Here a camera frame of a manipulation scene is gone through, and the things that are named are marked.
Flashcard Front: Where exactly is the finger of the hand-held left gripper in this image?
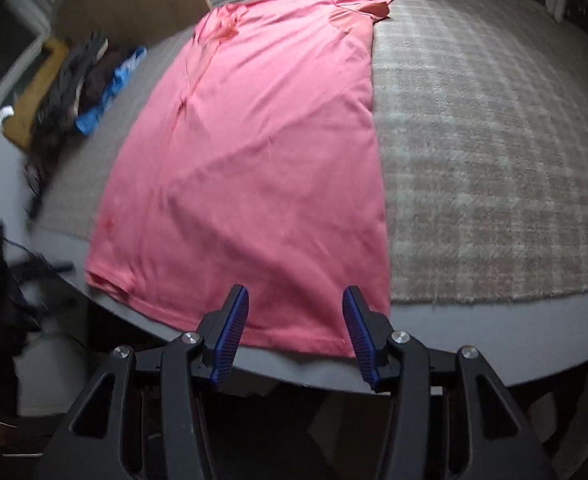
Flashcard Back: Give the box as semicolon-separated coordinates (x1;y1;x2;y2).
8;280;42;333
12;255;77;281

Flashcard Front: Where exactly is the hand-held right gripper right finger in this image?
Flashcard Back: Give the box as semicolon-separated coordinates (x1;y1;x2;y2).
341;285;557;480

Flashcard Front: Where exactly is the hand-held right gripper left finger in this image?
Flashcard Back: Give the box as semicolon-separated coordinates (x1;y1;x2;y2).
34;284;251;480

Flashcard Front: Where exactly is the pink shirt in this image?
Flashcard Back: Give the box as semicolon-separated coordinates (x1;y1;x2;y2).
84;0;395;358

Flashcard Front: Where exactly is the pile of dark clothes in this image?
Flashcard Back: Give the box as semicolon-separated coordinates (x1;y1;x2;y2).
31;30;109;136

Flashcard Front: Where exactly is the pine wooden headboard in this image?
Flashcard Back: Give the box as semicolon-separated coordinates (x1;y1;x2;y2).
4;37;69;151

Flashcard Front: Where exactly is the light blue garment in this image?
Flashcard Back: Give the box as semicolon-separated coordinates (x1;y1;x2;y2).
75;46;147;136

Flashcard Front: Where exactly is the dark brown garment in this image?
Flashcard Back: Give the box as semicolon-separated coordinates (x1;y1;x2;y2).
81;50;124;111

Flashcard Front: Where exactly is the plaid blanket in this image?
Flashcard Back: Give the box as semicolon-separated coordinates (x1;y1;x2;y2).
34;0;588;306

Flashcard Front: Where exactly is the light wooden board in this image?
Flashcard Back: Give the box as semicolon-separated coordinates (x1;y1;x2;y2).
56;0;212;46

